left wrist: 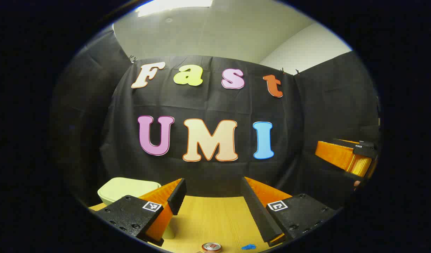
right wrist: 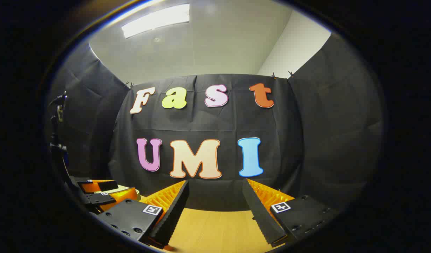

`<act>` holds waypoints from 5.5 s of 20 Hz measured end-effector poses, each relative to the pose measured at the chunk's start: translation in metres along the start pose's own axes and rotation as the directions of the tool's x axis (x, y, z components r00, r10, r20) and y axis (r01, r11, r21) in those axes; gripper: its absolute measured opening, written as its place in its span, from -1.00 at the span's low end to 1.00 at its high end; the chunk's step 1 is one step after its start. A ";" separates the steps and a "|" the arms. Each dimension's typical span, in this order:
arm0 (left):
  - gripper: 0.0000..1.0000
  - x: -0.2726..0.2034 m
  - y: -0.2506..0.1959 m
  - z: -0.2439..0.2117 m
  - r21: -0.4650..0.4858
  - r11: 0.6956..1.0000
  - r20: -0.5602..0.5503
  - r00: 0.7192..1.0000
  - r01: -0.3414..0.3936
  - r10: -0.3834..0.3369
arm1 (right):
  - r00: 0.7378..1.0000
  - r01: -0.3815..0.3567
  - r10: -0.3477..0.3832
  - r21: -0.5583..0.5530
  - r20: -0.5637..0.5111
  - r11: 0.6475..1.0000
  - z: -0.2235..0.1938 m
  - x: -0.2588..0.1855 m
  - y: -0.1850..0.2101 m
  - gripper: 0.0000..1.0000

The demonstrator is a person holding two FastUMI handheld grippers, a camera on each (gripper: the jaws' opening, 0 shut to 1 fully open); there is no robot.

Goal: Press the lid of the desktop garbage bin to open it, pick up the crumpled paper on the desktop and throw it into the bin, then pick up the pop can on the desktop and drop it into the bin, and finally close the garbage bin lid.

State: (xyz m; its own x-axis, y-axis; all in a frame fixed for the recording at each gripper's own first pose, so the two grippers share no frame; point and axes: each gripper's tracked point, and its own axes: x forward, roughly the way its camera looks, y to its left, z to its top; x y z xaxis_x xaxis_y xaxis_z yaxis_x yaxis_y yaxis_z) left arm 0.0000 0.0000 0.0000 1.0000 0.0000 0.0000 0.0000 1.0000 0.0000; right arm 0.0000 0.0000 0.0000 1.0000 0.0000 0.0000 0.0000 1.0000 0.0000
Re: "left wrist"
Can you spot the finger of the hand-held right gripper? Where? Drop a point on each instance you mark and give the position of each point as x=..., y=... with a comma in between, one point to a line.
x=336, y=156

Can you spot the red pop can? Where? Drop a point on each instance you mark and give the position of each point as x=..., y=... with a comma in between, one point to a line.
x=211, y=247

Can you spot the green desktop garbage bin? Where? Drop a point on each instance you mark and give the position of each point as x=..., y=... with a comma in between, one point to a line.
x=124, y=188

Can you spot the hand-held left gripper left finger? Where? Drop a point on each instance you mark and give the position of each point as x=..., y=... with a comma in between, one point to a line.
x=176, y=196

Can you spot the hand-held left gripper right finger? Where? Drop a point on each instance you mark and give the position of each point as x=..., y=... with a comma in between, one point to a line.
x=259, y=214

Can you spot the blue paper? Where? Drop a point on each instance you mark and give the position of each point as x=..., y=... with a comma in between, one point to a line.
x=249, y=247

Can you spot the black backdrop cloth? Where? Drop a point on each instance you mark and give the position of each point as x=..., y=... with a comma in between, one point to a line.
x=201, y=105

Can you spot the wooden desktop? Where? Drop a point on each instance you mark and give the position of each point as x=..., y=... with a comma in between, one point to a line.
x=215, y=218

